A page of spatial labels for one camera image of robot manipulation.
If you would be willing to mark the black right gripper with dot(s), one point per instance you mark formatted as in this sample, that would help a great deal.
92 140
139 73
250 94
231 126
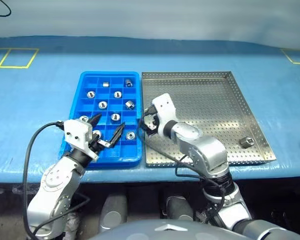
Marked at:
152 123

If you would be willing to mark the blue compartment tray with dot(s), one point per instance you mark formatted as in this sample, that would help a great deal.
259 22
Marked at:
130 152

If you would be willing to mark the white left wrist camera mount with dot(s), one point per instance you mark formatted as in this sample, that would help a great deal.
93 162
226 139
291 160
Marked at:
76 130

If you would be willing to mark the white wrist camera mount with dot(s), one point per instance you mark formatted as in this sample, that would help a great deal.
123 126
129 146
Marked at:
165 105
76 130

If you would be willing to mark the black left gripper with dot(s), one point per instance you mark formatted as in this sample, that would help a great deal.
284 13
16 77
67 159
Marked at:
97 144

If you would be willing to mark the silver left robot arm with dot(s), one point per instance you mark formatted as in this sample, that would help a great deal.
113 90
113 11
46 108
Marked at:
55 180

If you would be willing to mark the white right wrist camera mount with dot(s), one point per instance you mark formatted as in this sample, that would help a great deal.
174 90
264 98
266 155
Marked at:
165 105

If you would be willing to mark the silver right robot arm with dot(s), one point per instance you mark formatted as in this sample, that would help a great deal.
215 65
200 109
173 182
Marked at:
205 152

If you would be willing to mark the perforated metal tray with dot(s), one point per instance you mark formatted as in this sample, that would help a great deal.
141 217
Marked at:
210 100

